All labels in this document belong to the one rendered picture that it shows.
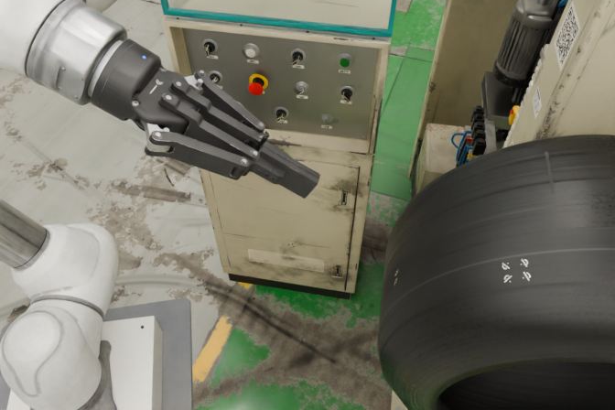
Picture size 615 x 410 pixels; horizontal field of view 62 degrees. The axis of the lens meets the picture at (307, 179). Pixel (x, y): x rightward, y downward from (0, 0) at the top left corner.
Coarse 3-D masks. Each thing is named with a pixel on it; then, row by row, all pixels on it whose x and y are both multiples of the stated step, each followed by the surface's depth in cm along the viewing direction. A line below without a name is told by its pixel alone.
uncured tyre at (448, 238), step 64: (448, 192) 73; (512, 192) 66; (576, 192) 62; (448, 256) 66; (512, 256) 60; (576, 256) 56; (384, 320) 76; (448, 320) 63; (512, 320) 58; (576, 320) 55; (448, 384) 69; (512, 384) 102; (576, 384) 100
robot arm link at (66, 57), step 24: (72, 0) 48; (48, 24) 45; (72, 24) 46; (96, 24) 47; (48, 48) 46; (72, 48) 46; (96, 48) 46; (48, 72) 47; (72, 72) 46; (96, 72) 48; (72, 96) 48
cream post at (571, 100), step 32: (576, 0) 75; (608, 0) 65; (608, 32) 68; (544, 64) 85; (576, 64) 73; (608, 64) 72; (544, 96) 83; (576, 96) 76; (608, 96) 76; (544, 128) 82; (576, 128) 81; (608, 128) 80
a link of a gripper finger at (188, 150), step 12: (156, 132) 47; (168, 132) 48; (156, 144) 47; (168, 144) 48; (180, 144) 48; (192, 144) 49; (204, 144) 50; (168, 156) 50; (180, 156) 50; (192, 156) 50; (204, 156) 50; (216, 156) 50; (228, 156) 50; (240, 156) 51; (204, 168) 51; (216, 168) 51; (228, 168) 51
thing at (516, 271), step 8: (528, 256) 59; (504, 264) 60; (512, 264) 59; (520, 264) 59; (528, 264) 58; (504, 272) 59; (512, 272) 59; (520, 272) 58; (528, 272) 58; (504, 280) 59; (512, 280) 58; (520, 280) 58; (528, 280) 57; (536, 280) 57
